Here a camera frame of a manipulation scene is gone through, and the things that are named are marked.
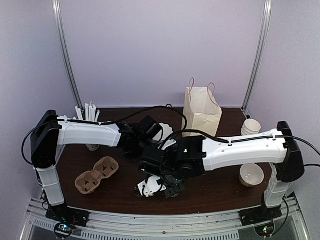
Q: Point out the left aluminium frame post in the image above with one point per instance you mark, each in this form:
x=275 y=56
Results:
x=65 y=52

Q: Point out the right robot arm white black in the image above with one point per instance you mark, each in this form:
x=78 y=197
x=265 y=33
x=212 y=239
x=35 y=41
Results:
x=176 y=161

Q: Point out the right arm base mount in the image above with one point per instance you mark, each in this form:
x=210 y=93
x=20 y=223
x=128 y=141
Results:
x=262 y=217

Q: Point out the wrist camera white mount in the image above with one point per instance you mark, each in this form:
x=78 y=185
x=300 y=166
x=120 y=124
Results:
x=168 y=144
x=149 y=187

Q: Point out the paper cup holding straws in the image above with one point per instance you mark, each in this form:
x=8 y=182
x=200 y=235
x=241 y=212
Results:
x=92 y=147

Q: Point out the stack of paper cups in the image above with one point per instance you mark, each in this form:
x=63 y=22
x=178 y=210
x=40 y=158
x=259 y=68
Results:
x=250 y=127

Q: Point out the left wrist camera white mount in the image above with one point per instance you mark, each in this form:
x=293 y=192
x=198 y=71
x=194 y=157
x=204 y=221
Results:
x=168 y=144

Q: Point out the kraft paper takeout bag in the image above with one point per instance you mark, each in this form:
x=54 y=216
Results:
x=201 y=109

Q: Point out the stack of black lids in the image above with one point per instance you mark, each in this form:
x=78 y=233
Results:
x=130 y=146

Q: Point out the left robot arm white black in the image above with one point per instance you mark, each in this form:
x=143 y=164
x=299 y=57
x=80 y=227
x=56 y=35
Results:
x=53 y=131

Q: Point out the cardboard two-cup carrier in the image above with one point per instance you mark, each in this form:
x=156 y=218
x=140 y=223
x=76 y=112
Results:
x=89 y=181

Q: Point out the white scalloped dish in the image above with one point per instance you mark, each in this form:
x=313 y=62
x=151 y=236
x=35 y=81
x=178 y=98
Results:
x=164 y=132

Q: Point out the aluminium frame post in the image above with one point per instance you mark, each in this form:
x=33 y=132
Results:
x=263 y=35
x=65 y=52

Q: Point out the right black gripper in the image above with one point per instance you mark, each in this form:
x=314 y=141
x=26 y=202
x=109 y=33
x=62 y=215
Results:
x=180 y=189

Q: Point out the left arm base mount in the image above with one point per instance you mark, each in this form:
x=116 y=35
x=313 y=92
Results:
x=68 y=219

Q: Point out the white ceramic bowl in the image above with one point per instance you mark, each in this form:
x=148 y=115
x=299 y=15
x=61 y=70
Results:
x=251 y=175

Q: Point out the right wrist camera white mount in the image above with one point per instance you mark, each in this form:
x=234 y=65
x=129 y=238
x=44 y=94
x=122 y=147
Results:
x=149 y=187

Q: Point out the wrapped white straws bundle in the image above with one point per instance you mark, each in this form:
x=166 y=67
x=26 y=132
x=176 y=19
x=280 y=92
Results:
x=89 y=114

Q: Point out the right aluminium frame post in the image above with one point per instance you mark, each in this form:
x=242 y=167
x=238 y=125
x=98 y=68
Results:
x=263 y=35

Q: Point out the aluminium front rail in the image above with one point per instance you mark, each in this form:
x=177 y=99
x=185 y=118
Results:
x=224 y=225

